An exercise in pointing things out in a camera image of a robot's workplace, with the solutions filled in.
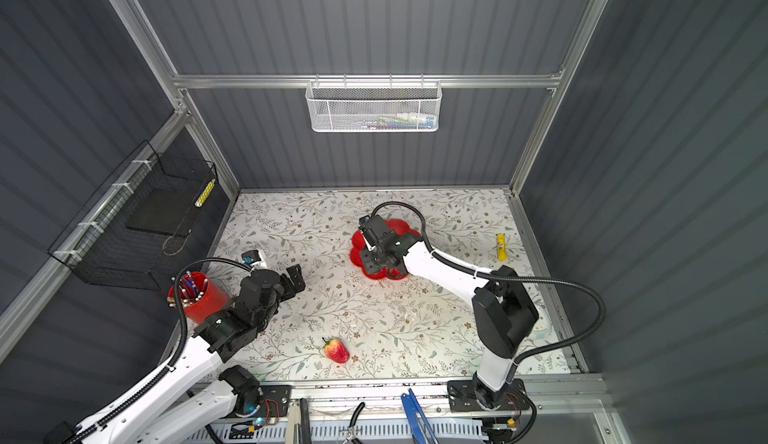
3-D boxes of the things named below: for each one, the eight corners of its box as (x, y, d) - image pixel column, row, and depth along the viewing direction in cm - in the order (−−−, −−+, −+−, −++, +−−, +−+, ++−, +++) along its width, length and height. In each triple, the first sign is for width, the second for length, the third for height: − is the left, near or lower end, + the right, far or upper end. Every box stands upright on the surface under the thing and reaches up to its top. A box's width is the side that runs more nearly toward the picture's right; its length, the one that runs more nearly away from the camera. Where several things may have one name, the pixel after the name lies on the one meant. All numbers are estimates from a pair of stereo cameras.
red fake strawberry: (322, 362, 81) (319, 358, 78) (325, 343, 85) (322, 338, 81) (349, 362, 81) (347, 358, 78) (350, 343, 85) (348, 338, 81)
